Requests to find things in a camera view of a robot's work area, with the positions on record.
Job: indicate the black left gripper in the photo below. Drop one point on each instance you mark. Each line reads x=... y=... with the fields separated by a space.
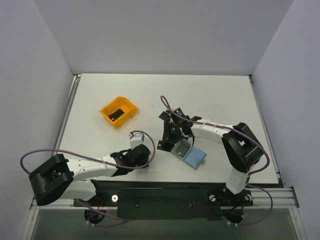
x=141 y=153

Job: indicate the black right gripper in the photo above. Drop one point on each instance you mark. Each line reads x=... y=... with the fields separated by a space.
x=165 y=132

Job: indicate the yellow plastic bin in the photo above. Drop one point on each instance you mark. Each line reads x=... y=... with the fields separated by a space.
x=119 y=102

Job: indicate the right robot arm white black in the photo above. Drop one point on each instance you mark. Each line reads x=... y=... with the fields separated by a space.
x=239 y=142

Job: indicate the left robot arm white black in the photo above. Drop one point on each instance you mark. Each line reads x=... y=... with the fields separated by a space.
x=52 y=178

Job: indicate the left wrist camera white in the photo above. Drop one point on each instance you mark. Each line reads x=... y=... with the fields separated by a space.
x=136 y=139

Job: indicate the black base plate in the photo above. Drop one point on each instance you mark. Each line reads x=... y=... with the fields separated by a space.
x=135 y=200

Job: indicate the aluminium rail frame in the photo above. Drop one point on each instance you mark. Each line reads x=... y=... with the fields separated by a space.
x=223 y=100

